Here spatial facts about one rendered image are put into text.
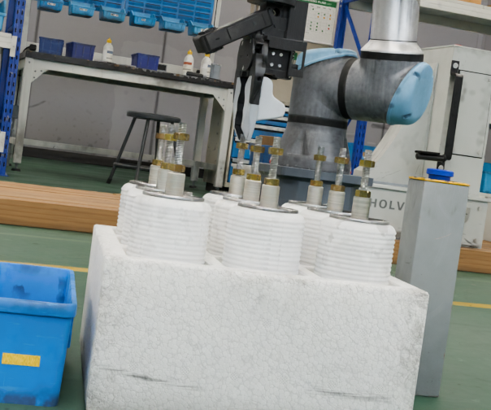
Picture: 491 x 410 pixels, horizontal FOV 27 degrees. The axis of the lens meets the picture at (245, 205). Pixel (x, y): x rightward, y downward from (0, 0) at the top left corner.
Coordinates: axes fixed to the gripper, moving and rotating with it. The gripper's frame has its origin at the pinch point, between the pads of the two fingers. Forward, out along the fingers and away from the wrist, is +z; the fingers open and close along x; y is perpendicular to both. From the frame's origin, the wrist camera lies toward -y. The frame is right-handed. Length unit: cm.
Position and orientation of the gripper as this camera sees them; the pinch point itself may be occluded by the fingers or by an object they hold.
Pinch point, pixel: (240, 130)
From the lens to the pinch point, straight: 148.8
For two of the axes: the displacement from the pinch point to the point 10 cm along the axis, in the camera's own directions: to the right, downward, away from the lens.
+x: -3.0, -0.9, 9.5
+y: 9.4, 1.1, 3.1
